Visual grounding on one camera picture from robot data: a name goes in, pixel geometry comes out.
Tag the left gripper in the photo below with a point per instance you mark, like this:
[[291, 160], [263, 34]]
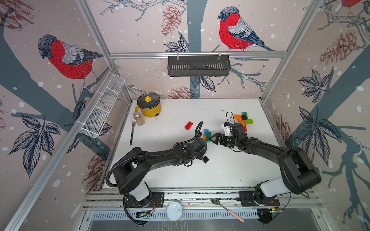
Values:
[[202, 153]]

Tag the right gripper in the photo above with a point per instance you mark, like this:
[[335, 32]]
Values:
[[218, 138]]

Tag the black small lego brick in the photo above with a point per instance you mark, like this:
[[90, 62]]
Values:
[[205, 159]]

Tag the red lego brick back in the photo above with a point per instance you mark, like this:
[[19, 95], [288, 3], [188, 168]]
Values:
[[188, 126]]

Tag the orange lego brick front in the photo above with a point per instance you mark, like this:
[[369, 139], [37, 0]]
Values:
[[242, 123]]

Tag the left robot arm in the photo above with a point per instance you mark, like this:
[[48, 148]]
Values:
[[128, 173]]

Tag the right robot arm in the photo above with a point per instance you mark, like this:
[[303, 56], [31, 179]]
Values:
[[298, 172]]

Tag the small glass jar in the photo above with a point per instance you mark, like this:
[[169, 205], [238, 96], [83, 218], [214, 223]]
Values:
[[139, 119]]

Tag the yellow pot with lid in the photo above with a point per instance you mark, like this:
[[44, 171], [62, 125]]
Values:
[[149, 104]]

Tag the white round lid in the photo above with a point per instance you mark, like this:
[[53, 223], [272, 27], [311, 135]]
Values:
[[174, 211]]

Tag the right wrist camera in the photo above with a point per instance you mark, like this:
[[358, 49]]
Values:
[[227, 129]]

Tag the pink handled spoon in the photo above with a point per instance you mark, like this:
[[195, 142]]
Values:
[[217, 202]]

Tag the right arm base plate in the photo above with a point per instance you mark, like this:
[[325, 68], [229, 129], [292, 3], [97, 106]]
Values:
[[257, 199]]

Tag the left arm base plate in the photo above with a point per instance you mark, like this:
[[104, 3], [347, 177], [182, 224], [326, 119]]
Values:
[[155, 199]]

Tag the teal handled spoon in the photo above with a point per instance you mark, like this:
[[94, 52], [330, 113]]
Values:
[[132, 131]]

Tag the black wire shelf basket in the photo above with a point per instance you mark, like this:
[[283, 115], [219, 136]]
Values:
[[199, 66]]

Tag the white wire wall basket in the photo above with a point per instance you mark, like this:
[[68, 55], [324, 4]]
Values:
[[102, 104]]

